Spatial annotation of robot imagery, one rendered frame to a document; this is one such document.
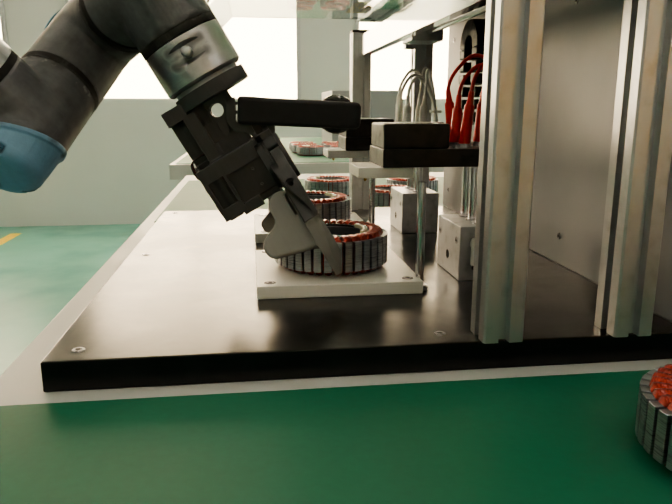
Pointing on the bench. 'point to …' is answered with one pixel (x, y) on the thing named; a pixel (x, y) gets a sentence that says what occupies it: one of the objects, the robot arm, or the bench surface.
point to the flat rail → (413, 22)
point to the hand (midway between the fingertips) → (335, 251)
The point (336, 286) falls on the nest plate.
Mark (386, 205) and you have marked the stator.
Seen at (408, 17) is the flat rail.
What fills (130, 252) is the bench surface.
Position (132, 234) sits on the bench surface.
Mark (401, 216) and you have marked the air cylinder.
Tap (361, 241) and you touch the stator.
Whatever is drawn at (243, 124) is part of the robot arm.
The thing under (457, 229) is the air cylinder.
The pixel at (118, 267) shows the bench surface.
